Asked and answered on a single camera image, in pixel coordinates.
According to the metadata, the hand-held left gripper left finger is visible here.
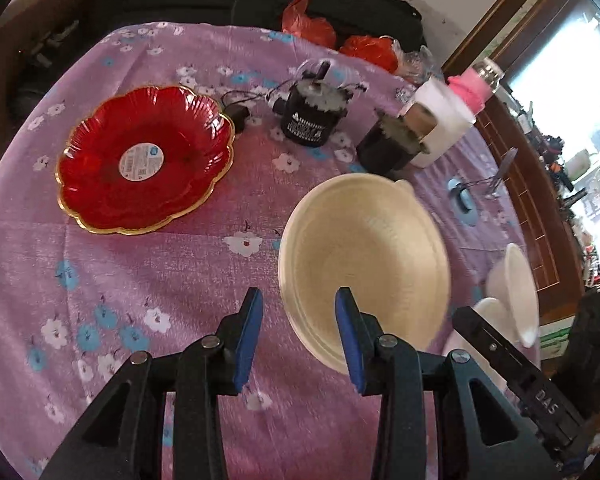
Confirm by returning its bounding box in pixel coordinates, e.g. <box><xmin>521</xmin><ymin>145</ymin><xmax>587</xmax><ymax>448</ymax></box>
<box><xmin>40</xmin><ymin>287</ymin><xmax>264</xmax><ymax>480</ymax></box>

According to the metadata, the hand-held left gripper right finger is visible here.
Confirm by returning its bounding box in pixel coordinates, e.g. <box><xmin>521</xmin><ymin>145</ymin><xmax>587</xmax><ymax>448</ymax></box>
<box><xmin>335</xmin><ymin>287</ymin><xmax>563</xmax><ymax>480</ymax></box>

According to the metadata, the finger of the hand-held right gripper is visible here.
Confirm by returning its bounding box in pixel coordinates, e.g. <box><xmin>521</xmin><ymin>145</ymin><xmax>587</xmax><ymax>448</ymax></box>
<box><xmin>452</xmin><ymin>305</ymin><xmax>546</xmax><ymax>401</ymax></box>
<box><xmin>552</xmin><ymin>289</ymin><xmax>600</xmax><ymax>433</ymax></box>

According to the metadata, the cream bowl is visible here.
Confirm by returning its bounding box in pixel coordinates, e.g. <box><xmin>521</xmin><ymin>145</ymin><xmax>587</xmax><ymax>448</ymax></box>
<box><xmin>284</xmin><ymin>300</ymin><xmax>353</xmax><ymax>376</ymax></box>
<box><xmin>278</xmin><ymin>174</ymin><xmax>452</xmax><ymax>361</ymax></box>

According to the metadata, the purple floral tablecloth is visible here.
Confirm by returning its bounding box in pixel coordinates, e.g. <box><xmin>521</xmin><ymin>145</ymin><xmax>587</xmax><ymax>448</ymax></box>
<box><xmin>0</xmin><ymin>22</ymin><xmax>548</xmax><ymax>480</ymax></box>

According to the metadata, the black cylindrical container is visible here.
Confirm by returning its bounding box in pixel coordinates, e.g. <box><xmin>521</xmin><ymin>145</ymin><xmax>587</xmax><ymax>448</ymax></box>
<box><xmin>279</xmin><ymin>60</ymin><xmax>355</xmax><ymax>150</ymax></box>
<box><xmin>355</xmin><ymin>114</ymin><xmax>427</xmax><ymax>180</ymax></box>

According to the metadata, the red plate with white sticker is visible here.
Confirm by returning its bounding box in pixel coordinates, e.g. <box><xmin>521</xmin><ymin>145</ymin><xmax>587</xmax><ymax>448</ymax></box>
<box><xmin>55</xmin><ymin>85</ymin><xmax>237</xmax><ymax>236</ymax></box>

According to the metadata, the black power adapter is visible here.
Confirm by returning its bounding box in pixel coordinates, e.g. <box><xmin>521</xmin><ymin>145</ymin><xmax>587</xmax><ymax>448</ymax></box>
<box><xmin>221</xmin><ymin>104</ymin><xmax>252</xmax><ymax>134</ymax></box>

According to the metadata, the wooden cabinet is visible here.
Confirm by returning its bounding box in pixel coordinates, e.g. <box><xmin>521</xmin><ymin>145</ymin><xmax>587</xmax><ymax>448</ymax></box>
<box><xmin>441</xmin><ymin>0</ymin><xmax>600</xmax><ymax>313</ymax></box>

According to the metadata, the white paper towel roll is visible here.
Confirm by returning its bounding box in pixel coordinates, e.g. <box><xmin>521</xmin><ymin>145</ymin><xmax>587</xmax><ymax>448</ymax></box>
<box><xmin>399</xmin><ymin>77</ymin><xmax>477</xmax><ymax>169</ymax></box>

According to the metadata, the pink water bottle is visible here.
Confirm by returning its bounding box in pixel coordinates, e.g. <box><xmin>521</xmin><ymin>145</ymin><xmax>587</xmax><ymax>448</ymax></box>
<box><xmin>446</xmin><ymin>57</ymin><xmax>505</xmax><ymax>117</ymax></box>

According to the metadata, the clear plastic bag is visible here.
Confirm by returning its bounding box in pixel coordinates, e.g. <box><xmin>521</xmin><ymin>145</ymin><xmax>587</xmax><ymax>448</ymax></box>
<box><xmin>394</xmin><ymin>39</ymin><xmax>438</xmax><ymax>86</ymax></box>

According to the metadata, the red plastic bag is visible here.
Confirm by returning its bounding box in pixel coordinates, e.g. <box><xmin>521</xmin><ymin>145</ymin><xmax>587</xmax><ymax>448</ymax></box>
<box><xmin>281</xmin><ymin>0</ymin><xmax>338</xmax><ymax>47</ymax></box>
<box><xmin>339</xmin><ymin>35</ymin><xmax>400</xmax><ymax>75</ymax></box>

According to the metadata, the brown armchair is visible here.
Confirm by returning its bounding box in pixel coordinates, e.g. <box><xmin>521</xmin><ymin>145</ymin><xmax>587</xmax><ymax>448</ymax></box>
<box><xmin>0</xmin><ymin>0</ymin><xmax>98</xmax><ymax>161</ymax></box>

